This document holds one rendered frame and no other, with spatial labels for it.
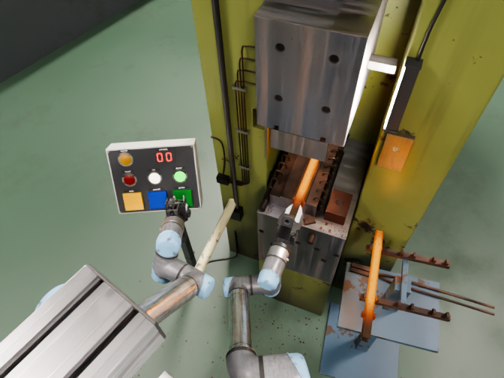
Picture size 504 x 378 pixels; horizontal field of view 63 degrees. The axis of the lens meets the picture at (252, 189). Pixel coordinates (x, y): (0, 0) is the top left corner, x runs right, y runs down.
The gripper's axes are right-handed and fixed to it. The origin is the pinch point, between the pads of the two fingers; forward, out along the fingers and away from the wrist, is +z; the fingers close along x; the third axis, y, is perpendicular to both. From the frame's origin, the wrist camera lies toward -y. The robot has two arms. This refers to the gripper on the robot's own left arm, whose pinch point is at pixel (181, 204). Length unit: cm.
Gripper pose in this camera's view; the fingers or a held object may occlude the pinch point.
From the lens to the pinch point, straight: 162.9
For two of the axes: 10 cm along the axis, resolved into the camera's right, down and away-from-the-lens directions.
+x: -10.0, 0.7, -0.1
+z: -0.4, -4.1, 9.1
